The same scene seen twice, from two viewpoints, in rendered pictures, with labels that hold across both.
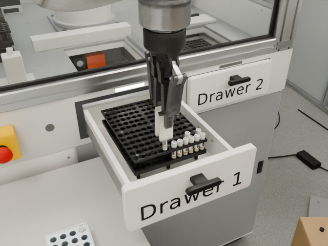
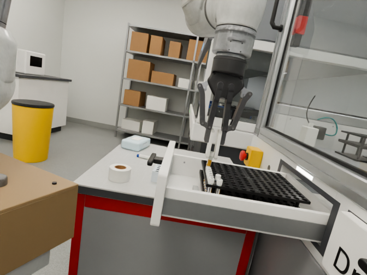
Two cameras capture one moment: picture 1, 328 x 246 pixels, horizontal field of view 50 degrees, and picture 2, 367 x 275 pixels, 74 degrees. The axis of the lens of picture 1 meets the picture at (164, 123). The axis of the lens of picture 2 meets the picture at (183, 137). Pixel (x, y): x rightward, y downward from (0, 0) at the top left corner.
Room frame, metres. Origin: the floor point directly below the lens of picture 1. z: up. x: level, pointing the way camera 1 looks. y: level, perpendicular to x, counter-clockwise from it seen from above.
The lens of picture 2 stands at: (0.78, -0.55, 1.08)
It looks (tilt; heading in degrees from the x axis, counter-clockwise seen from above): 11 degrees down; 115
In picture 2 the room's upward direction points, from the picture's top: 10 degrees clockwise
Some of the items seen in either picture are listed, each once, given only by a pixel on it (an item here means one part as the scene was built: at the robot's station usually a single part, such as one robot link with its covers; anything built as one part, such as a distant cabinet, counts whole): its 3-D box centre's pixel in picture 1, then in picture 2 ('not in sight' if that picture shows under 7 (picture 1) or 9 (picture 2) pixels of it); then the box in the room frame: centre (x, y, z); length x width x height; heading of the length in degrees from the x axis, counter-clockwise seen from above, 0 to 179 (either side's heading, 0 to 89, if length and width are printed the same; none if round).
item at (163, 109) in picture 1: (168, 87); (214, 106); (0.59, -0.01, 1.06); 0.04 x 0.01 x 0.11; 116
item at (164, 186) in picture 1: (192, 185); (165, 174); (0.52, -0.06, 0.87); 0.29 x 0.02 x 0.11; 116
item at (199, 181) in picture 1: (200, 182); (157, 160); (0.49, -0.07, 0.91); 0.07 x 0.04 x 0.01; 116
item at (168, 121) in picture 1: (170, 118); (204, 131); (0.58, -0.01, 0.99); 0.03 x 0.01 x 0.05; 26
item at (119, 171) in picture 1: (149, 134); (248, 192); (0.70, 0.04, 0.86); 0.40 x 0.26 x 0.06; 26
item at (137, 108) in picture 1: (151, 134); (245, 189); (0.70, 0.03, 0.87); 0.22 x 0.18 x 0.06; 26
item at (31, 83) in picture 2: not in sight; (26, 93); (-2.99, 1.69, 0.61); 1.15 x 0.72 x 1.22; 110
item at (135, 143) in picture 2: not in sight; (136, 142); (0.08, 0.40, 0.78); 0.15 x 0.10 x 0.04; 104
